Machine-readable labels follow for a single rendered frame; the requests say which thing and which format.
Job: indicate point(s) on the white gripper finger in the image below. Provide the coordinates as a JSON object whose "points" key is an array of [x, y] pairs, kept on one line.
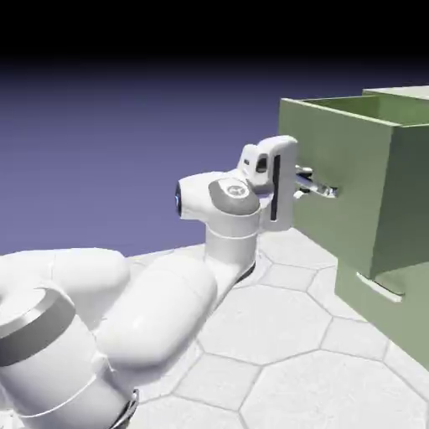
{"points": [[304, 170], [301, 193]]}

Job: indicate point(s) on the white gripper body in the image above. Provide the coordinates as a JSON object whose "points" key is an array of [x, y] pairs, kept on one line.
{"points": [[286, 187]]}

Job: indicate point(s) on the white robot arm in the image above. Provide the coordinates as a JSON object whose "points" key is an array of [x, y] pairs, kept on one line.
{"points": [[167, 301]]}

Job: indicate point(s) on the green open drawer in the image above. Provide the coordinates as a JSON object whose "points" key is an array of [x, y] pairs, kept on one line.
{"points": [[335, 167]]}

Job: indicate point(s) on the green cabinet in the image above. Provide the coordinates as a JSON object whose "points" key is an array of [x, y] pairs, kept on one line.
{"points": [[402, 92]]}

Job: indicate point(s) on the green closed drawer front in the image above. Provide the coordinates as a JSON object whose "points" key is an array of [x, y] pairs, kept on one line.
{"points": [[385, 328]]}

